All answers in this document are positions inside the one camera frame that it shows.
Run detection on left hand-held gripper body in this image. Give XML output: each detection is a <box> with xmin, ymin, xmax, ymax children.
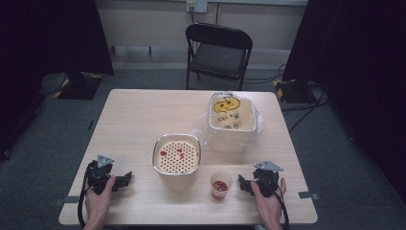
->
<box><xmin>85</xmin><ymin>154</ymin><xmax>117</xmax><ymax>196</ymax></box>

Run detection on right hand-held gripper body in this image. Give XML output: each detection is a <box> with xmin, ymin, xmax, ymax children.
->
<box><xmin>252</xmin><ymin>160</ymin><xmax>284</xmax><ymax>198</ymax></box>

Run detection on clear plastic cup red contents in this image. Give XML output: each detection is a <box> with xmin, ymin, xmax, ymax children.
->
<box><xmin>210</xmin><ymin>171</ymin><xmax>234</xmax><ymax>200</ymax></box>

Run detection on person's left hand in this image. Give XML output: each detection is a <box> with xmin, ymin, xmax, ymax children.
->
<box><xmin>83</xmin><ymin>174</ymin><xmax>117</xmax><ymax>230</ymax></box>

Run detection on person's right hand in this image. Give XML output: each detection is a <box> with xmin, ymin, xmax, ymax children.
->
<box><xmin>250</xmin><ymin>177</ymin><xmax>287</xmax><ymax>230</ymax></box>

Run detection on grey tape strip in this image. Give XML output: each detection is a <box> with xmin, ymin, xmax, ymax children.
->
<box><xmin>53</xmin><ymin>195</ymin><xmax>79</xmax><ymax>207</ymax></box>
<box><xmin>298</xmin><ymin>190</ymin><xmax>321</xmax><ymax>201</ymax></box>

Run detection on metal-rimmed strainer basin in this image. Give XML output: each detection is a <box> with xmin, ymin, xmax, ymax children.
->
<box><xmin>151</xmin><ymin>132</ymin><xmax>202</xmax><ymax>177</ymax></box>

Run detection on light wooden table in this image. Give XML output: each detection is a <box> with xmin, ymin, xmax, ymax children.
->
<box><xmin>58</xmin><ymin>88</ymin><xmax>319</xmax><ymax>226</ymax></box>

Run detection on black stand base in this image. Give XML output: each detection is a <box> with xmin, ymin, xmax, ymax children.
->
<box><xmin>273</xmin><ymin>78</ymin><xmax>319</xmax><ymax>104</ymax></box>
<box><xmin>52</xmin><ymin>71</ymin><xmax>104</xmax><ymax>101</ymax></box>

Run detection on black folding chair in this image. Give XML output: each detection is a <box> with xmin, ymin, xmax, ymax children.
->
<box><xmin>184</xmin><ymin>22</ymin><xmax>254</xmax><ymax>92</ymax></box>

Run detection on dark curtain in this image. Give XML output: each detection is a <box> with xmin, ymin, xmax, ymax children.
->
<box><xmin>282</xmin><ymin>0</ymin><xmax>406</xmax><ymax>205</ymax></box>

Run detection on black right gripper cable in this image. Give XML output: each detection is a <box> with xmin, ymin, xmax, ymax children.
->
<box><xmin>263</xmin><ymin>180</ymin><xmax>291</xmax><ymax>230</ymax></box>

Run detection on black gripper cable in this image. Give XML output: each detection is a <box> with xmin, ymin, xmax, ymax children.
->
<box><xmin>263</xmin><ymin>180</ymin><xmax>291</xmax><ymax>230</ymax></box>
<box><xmin>77</xmin><ymin>162</ymin><xmax>97</xmax><ymax>228</ymax></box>

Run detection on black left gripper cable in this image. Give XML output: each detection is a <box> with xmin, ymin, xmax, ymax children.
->
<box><xmin>77</xmin><ymin>162</ymin><xmax>97</xmax><ymax>228</ymax></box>

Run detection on black floor cables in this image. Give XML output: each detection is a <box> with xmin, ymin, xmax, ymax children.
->
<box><xmin>243</xmin><ymin>63</ymin><xmax>329</xmax><ymax>133</ymax></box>

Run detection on white wall socket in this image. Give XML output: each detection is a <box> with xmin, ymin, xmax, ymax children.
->
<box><xmin>186</xmin><ymin>0</ymin><xmax>209</xmax><ymax>14</ymax></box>

